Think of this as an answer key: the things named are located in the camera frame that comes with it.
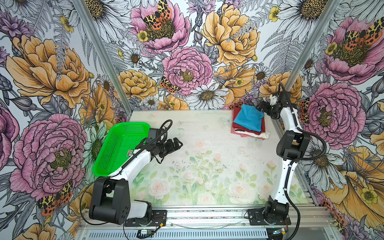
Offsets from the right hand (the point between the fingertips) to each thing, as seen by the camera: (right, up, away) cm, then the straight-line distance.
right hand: (261, 111), depth 103 cm
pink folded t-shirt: (-11, -16, +3) cm, 19 cm away
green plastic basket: (-95, -18, +2) cm, 97 cm away
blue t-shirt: (-6, -3, +5) cm, 8 cm away
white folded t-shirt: (+2, -16, 0) cm, 16 cm away
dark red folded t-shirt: (-13, -10, +2) cm, 17 cm away
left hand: (-55, -24, -16) cm, 63 cm away
